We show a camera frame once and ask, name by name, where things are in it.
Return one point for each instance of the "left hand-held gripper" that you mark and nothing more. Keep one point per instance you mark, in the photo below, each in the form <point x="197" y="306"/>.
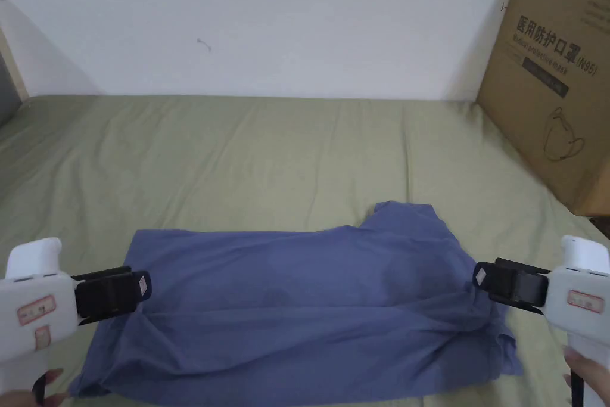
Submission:
<point x="33" y="307"/>

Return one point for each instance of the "dark blue shirt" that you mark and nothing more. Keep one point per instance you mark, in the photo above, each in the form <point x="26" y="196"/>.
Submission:
<point x="295" y="302"/>

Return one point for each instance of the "bed with pale green sheet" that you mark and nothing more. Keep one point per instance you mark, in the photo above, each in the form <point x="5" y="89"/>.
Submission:
<point x="238" y="154"/>

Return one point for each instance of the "large brown cardboard carton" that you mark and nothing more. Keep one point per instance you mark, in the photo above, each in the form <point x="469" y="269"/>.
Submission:
<point x="553" y="92"/>

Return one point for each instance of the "person's right hand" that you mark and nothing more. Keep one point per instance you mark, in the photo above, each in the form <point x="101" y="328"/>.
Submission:
<point x="595" y="378"/>

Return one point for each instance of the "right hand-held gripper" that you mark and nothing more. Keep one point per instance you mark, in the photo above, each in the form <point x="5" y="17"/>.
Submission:
<point x="579" y="302"/>

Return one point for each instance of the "person's left hand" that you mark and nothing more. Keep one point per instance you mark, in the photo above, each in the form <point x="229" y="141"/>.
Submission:
<point x="19" y="400"/>

